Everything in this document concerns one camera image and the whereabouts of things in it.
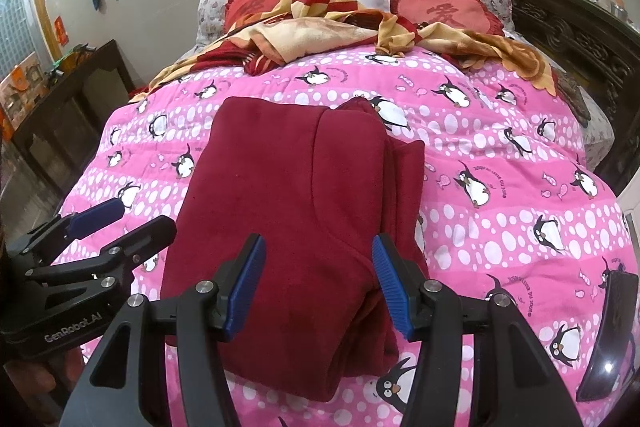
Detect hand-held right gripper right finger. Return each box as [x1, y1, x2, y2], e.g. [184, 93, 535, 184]
[371, 233, 583, 427]

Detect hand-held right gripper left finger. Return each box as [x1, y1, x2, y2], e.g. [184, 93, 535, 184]
[60, 233, 267, 427]

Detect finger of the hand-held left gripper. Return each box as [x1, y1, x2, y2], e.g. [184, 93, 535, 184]
[25, 215, 178, 310]
[10, 198, 126, 258]

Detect dark red fleece garment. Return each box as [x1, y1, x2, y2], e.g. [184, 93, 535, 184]
[161, 98, 431, 403]

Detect pink penguin print blanket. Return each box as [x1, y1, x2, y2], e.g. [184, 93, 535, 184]
[52, 44, 640, 427]

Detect dark wooden side table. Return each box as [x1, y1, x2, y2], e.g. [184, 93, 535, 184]
[10, 39, 136, 192]

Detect orange picture frames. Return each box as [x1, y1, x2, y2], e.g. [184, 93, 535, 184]
[0, 52, 48, 128]

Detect green clutter on table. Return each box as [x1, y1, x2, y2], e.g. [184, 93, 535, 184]
[47, 44, 97, 76]

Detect window with grille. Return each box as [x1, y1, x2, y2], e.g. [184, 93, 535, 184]
[0, 0, 38, 72]

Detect black glossy phone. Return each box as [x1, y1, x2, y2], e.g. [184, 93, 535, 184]
[576, 268, 638, 404]

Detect red heart pillow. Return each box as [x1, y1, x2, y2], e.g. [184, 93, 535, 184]
[222, 0, 313, 32]
[392, 0, 506, 40]

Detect grey floral bed sheet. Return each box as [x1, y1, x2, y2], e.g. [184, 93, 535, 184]
[555, 72, 617, 168]

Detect red and gold blanket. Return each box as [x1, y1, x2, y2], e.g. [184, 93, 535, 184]
[127, 0, 558, 102]

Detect dark carved wooden cabinet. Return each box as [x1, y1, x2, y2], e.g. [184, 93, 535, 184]
[492, 0, 640, 208]

